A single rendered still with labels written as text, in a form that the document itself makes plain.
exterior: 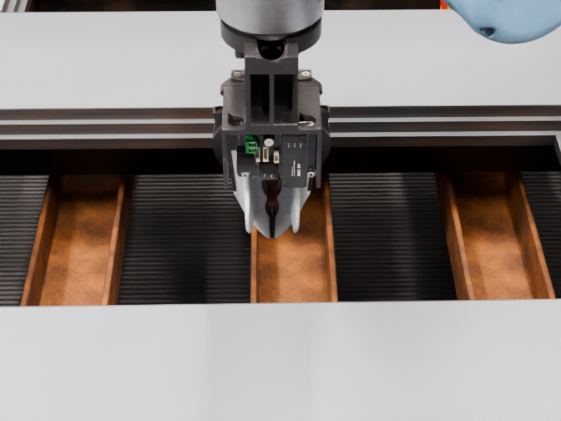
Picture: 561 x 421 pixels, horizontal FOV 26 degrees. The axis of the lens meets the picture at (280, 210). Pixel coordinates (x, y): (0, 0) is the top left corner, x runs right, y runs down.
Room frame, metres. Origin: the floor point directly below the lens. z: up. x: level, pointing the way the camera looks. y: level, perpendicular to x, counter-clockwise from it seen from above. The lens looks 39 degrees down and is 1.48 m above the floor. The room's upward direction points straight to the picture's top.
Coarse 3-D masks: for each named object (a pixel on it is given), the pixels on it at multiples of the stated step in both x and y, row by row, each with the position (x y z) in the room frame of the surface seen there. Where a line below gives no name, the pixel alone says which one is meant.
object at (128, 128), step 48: (0, 144) 0.92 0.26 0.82; (48, 144) 0.92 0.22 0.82; (96, 144) 0.92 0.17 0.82; (144, 144) 0.92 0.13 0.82; (192, 144) 0.92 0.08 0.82; (336, 144) 0.93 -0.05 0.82; (384, 144) 0.93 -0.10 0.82; (432, 144) 0.93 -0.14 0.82; (480, 144) 0.93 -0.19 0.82; (528, 144) 0.93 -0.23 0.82
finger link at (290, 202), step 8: (280, 176) 0.76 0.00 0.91; (280, 184) 0.76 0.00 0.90; (280, 192) 0.76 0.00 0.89; (288, 192) 0.76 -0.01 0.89; (296, 192) 0.73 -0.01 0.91; (304, 192) 0.76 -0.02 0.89; (280, 200) 0.76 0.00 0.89; (288, 200) 0.75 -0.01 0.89; (296, 200) 0.73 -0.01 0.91; (304, 200) 0.76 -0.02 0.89; (280, 208) 0.76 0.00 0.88; (288, 208) 0.75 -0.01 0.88; (296, 208) 0.72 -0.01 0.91; (280, 216) 0.76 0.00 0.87; (288, 216) 0.76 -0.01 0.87; (296, 216) 0.72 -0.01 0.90; (272, 224) 0.76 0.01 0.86; (280, 224) 0.76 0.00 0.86; (288, 224) 0.76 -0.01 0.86; (296, 224) 0.71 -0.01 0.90; (272, 232) 0.76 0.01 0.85; (280, 232) 0.76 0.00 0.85
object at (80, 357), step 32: (64, 320) 0.66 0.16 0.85; (96, 320) 0.66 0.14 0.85; (128, 320) 0.66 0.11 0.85; (32, 352) 0.62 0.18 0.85; (64, 352) 0.62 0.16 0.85; (96, 352) 0.62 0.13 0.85; (128, 352) 0.62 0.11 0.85; (32, 384) 0.59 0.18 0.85; (64, 384) 0.59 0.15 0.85; (96, 384) 0.59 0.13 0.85; (128, 384) 0.59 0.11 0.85; (32, 416) 0.56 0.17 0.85; (64, 416) 0.56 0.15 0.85; (96, 416) 0.56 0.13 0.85; (128, 416) 0.56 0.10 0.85
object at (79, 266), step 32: (64, 192) 1.03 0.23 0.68; (96, 192) 1.03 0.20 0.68; (128, 192) 1.00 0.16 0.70; (64, 224) 0.98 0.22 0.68; (96, 224) 0.98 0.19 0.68; (32, 256) 0.87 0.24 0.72; (64, 256) 0.92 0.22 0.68; (96, 256) 0.92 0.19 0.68; (32, 288) 0.84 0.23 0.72; (64, 288) 0.88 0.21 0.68; (96, 288) 0.88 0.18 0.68
